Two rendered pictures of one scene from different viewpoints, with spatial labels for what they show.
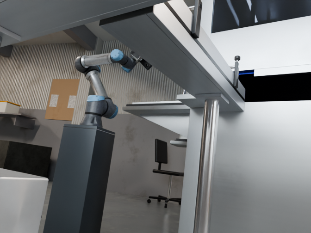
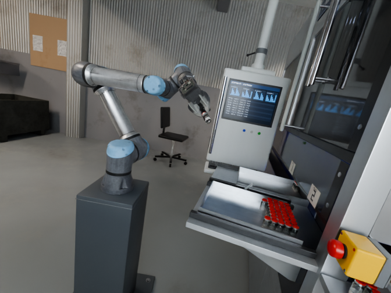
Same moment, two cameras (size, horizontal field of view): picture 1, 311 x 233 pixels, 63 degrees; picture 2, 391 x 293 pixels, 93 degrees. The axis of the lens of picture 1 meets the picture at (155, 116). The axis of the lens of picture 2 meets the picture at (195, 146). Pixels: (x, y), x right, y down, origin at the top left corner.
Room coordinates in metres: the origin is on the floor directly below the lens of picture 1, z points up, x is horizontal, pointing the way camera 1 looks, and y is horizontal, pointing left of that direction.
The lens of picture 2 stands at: (0.81, 0.37, 1.27)
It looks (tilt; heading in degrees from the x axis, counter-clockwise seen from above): 14 degrees down; 341
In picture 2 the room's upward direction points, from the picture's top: 11 degrees clockwise
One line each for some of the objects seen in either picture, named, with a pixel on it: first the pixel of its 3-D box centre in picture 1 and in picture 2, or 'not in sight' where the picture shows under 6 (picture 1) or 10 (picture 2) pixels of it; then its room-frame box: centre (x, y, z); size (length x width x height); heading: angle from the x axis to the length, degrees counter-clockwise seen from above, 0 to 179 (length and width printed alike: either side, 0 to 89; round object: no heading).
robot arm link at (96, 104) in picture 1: (95, 104); (121, 154); (1.71, 0.42, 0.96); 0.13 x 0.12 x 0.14; 150
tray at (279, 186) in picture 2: not in sight; (268, 183); (1.58, -0.36, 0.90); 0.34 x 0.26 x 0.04; 57
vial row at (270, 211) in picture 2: not in sight; (270, 213); (1.31, -0.15, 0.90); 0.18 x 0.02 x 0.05; 147
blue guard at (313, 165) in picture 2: not in sight; (280, 140); (1.95, -0.71, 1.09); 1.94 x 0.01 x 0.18; 147
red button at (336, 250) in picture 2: not in sight; (337, 249); (1.05, -0.10, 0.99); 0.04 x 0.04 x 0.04; 57
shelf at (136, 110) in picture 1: (189, 122); (255, 198); (1.48, -0.21, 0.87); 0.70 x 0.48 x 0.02; 147
